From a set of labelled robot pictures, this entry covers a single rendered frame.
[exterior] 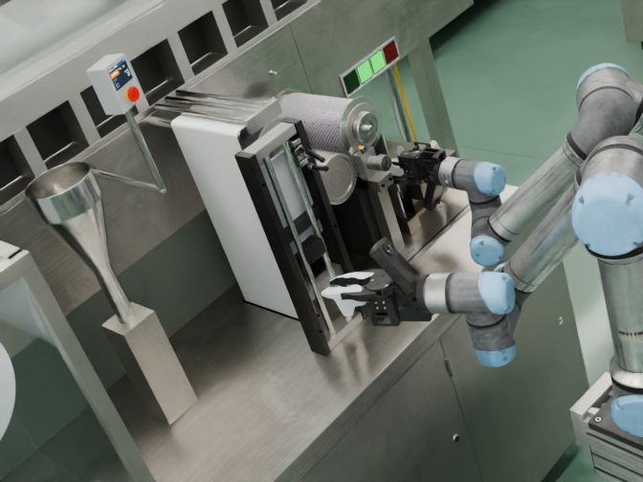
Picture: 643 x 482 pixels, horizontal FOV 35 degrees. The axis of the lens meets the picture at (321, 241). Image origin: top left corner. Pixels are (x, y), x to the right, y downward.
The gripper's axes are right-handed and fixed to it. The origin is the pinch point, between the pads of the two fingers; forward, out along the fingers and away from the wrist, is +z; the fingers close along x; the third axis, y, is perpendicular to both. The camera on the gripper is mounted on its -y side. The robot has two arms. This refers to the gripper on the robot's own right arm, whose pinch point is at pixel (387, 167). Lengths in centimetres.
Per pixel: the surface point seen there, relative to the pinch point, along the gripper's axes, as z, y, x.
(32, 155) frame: 31, 43, 71
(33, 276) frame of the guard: -25, 47, 103
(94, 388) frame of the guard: -25, 22, 104
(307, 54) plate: 30.7, 24.4, -12.2
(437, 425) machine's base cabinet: -28, -48, 35
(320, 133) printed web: 6.1, 16.9, 12.4
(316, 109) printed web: 8.3, 21.6, 9.3
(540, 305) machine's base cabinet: -28, -46, -12
